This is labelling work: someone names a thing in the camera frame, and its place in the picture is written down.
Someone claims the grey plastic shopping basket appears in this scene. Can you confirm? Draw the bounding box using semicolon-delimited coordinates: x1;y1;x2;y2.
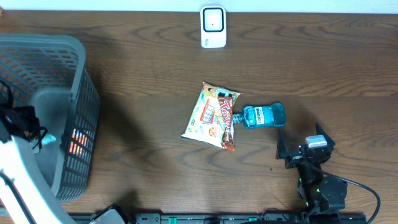
1;34;101;202

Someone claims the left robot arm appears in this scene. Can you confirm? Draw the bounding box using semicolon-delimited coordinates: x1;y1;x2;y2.
1;81;75;223

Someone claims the brown Top chocolate bar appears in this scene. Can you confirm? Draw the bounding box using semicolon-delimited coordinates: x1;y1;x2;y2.
218;96;235;151

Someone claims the blue mouthwash bottle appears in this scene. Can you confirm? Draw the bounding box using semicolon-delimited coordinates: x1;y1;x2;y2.
233;103;286;129

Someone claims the teal wet wipes pack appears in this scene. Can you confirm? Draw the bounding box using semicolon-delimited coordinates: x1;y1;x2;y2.
31;134;57;154

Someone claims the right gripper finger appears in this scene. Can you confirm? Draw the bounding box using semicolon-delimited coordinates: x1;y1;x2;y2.
275;129;287;159
315;123;335;146

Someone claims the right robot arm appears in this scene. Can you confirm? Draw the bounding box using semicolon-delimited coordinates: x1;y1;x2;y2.
276;124;347;223

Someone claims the yellow snack bag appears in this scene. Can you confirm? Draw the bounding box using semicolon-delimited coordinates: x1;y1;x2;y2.
182;82;240;148

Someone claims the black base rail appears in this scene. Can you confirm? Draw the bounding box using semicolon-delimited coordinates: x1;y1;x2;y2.
121;210;367;224

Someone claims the white barcode scanner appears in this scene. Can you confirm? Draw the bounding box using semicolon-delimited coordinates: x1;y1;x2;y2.
200;6;227;49

